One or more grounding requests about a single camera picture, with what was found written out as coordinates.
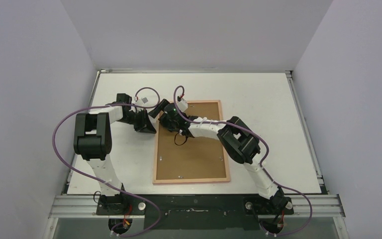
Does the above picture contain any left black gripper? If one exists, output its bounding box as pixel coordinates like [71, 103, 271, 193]
[119, 109, 157, 134]

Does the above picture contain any brown cardboard backing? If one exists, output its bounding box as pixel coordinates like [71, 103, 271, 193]
[156, 102, 227, 181]

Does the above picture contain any pink picture frame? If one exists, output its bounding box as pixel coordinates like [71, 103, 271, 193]
[152, 100, 231, 185]

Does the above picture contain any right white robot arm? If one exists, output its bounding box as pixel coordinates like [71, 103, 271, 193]
[149, 99, 293, 214]

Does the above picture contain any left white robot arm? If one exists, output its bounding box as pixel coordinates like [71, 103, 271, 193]
[73, 93, 156, 215]

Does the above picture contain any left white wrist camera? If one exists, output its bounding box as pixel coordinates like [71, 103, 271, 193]
[134, 97, 149, 107]

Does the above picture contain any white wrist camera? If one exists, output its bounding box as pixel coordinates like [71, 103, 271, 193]
[134, 97, 149, 107]
[176, 97, 188, 112]

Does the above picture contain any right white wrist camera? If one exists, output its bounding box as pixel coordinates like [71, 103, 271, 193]
[176, 97, 188, 112]

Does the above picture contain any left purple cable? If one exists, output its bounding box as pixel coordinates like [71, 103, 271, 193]
[52, 87, 162, 238]

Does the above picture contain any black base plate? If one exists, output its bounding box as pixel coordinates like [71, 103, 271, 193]
[95, 194, 294, 231]

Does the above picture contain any aluminium rail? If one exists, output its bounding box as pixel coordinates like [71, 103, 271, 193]
[49, 195, 345, 219]

